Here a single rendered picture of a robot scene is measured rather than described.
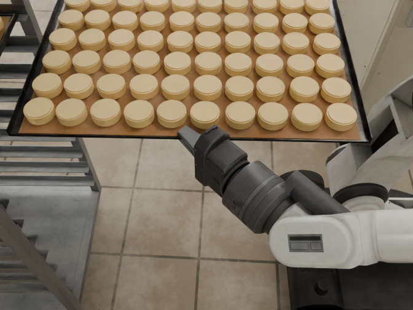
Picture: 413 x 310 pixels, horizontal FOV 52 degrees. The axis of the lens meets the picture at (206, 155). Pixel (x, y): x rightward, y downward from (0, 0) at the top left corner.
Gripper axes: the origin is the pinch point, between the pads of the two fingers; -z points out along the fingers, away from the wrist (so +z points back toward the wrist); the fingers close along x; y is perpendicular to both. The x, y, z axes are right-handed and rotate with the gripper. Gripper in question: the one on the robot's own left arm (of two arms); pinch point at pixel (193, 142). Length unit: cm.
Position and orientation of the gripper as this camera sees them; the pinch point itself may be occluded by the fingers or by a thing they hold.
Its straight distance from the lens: 69.7
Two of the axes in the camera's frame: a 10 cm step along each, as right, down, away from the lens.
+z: 6.9, 5.9, -4.2
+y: -7.3, 5.6, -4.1
